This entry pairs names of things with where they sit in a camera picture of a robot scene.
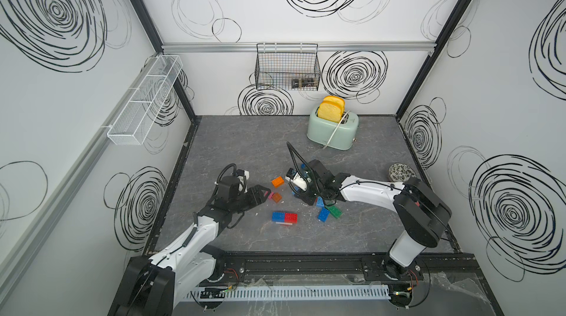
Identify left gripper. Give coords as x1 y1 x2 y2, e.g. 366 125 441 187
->
228 184 271 214

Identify blue rectangular brick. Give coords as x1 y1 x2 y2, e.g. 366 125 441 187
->
271 211 285 223

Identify red rectangular brick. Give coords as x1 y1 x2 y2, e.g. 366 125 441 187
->
284 213 298 225

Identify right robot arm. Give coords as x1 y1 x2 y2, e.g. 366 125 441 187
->
287 142 452 270

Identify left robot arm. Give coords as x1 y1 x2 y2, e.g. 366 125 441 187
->
108 175 271 315

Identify brown square brick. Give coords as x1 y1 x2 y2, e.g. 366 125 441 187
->
271 192 282 203

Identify orange rectangular brick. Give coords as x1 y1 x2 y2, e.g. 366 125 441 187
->
271 176 285 188

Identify mint green toaster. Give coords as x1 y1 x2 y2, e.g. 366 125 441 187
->
307 108 360 151

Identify blue square brick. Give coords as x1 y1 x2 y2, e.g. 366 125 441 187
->
317 208 330 223

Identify green flat brick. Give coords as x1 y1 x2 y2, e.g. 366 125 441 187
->
325 205 343 219

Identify yellow toast slice front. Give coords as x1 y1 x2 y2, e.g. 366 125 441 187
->
317 102 343 123

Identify yellow toast slice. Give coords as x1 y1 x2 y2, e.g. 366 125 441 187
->
317 102 343 123
323 96 345 113

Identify yellow toast slice back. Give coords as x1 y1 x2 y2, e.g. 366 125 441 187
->
323 96 345 113

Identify dark object in basket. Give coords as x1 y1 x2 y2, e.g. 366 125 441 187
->
291 78 318 89

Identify speckled plate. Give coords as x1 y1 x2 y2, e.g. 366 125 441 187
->
388 163 417 182

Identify white toaster cable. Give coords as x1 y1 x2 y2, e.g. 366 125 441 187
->
321 110 351 149

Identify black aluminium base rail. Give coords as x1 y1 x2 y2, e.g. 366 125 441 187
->
219 251 480 282

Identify black wire basket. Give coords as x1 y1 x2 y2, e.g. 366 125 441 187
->
254 43 321 91

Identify white cable duct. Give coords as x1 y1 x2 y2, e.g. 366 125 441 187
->
182 285 391 303

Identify white wire shelf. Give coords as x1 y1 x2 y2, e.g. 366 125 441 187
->
107 54 182 146

